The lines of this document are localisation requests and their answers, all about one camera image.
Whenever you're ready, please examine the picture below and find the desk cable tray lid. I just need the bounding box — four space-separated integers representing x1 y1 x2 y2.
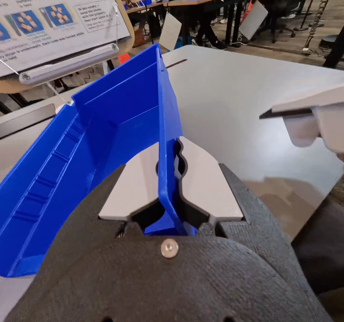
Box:
0 104 56 139

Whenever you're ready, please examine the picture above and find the grey desk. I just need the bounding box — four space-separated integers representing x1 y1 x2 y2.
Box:
0 45 344 322

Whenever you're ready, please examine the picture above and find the white hanging sheet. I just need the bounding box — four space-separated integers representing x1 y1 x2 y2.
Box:
159 12 182 51
239 0 269 41

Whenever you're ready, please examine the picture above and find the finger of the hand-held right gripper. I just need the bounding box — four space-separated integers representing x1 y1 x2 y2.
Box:
259 84 344 147
313 104 344 154

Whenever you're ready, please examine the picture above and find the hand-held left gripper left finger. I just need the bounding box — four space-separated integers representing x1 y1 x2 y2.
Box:
98 142 166 231

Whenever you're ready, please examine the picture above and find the instruction sheet on clipboard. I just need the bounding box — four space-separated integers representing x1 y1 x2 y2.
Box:
0 0 135 94

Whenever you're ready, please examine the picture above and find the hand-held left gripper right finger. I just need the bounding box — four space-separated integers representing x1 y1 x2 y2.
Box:
175 136 244 232

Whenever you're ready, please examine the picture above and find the coiled black cable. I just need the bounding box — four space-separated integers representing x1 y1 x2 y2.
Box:
302 0 339 56

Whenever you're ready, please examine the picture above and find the blue plastic bin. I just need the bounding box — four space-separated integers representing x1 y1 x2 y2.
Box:
0 42 199 278

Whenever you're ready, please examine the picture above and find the brown box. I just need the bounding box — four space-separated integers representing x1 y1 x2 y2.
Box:
133 29 145 48

